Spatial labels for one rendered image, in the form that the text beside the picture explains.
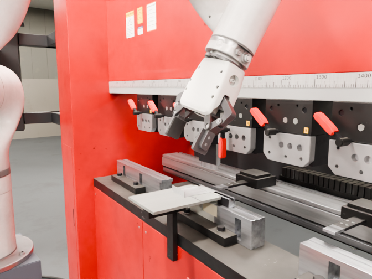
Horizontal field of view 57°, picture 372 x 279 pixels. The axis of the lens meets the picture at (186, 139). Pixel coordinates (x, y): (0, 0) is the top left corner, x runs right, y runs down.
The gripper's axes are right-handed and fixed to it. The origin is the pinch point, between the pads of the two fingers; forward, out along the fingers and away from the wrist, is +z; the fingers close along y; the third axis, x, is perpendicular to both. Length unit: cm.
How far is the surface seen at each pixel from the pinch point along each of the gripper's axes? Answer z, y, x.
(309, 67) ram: -28.0, 4.8, -26.8
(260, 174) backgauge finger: 0, 38, -69
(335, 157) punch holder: -11.1, -6.9, -34.7
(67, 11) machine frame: -29, 136, 0
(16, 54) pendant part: 2, 185, 5
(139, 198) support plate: 26, 45, -28
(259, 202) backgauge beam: 11, 38, -76
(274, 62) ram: -28.0, 15.6, -26.5
